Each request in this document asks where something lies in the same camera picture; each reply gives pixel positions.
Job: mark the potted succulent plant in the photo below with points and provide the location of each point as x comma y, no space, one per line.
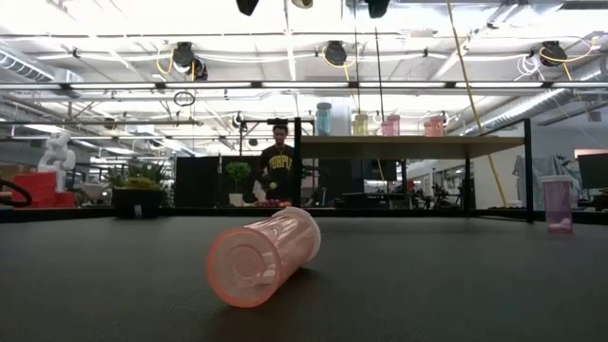
138,199

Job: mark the black partition panel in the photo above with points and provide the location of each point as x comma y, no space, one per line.
204,183

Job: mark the light wooden tray board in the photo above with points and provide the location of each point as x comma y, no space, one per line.
404,147

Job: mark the grey air duct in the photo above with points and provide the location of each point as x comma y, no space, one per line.
28,69

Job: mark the white statue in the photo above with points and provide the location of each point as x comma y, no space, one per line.
57,157

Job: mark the black monitor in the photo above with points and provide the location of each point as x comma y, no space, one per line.
594,171

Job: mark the red boxes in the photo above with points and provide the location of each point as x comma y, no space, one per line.
35,187

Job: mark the small green potted plant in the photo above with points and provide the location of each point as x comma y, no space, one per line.
237,171

